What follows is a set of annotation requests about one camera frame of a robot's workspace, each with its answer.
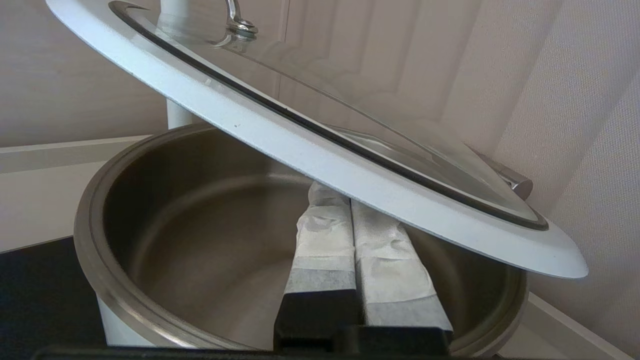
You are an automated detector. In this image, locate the wide black glass cooktop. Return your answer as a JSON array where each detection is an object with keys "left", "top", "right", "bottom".
[{"left": 0, "top": 236, "right": 108, "bottom": 360}]

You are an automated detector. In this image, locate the white rimmed glass pot lid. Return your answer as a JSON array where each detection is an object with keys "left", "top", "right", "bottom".
[{"left": 46, "top": 0, "right": 589, "bottom": 279}]

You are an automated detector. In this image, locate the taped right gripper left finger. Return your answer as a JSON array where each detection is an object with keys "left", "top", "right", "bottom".
[{"left": 273, "top": 181, "right": 362, "bottom": 351}]

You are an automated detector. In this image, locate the white pot with steel insert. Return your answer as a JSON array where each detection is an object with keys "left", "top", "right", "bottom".
[{"left": 74, "top": 123, "right": 529, "bottom": 357}]

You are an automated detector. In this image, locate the white metal pole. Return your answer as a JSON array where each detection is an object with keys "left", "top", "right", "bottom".
[{"left": 159, "top": 0, "right": 194, "bottom": 131}]

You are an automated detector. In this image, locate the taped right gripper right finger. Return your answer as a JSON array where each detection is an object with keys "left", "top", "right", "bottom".
[{"left": 350, "top": 199, "right": 454, "bottom": 332}]

